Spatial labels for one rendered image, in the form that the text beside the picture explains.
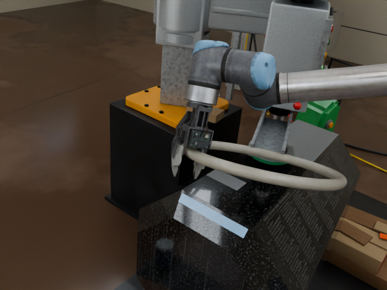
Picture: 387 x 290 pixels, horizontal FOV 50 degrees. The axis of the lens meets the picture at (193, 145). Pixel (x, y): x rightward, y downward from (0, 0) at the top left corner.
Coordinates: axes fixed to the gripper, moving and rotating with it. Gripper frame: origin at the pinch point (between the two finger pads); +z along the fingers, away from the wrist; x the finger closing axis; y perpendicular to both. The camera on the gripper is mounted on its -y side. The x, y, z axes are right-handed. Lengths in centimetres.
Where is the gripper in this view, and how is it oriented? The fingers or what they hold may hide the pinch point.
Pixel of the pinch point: (184, 172)
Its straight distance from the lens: 117.7
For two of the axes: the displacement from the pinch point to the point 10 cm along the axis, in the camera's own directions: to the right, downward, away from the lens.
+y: 2.9, 1.7, -9.4
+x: 9.4, 1.4, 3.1
